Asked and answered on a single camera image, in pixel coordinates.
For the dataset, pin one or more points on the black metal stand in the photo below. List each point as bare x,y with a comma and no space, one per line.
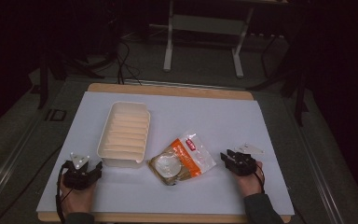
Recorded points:
295,81
48,65

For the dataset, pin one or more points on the white table sheet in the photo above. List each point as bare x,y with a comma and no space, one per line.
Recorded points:
180,124

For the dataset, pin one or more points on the person's right hand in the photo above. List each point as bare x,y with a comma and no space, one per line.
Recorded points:
250,183

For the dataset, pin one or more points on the orange and clear snack packet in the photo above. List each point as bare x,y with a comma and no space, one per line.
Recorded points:
180,160

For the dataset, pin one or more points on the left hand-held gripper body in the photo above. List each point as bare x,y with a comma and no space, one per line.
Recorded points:
74,179

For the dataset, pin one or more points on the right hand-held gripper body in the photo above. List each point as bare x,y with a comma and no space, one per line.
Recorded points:
245,163

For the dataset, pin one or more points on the person's left hand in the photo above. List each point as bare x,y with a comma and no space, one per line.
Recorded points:
76,199

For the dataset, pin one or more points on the white divided plastic container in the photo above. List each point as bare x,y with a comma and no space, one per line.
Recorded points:
125,133

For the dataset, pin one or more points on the black floor socket plate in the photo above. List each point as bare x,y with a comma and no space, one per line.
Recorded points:
56,114

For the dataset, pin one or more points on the white metal desk frame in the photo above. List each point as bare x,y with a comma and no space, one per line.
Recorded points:
205,28

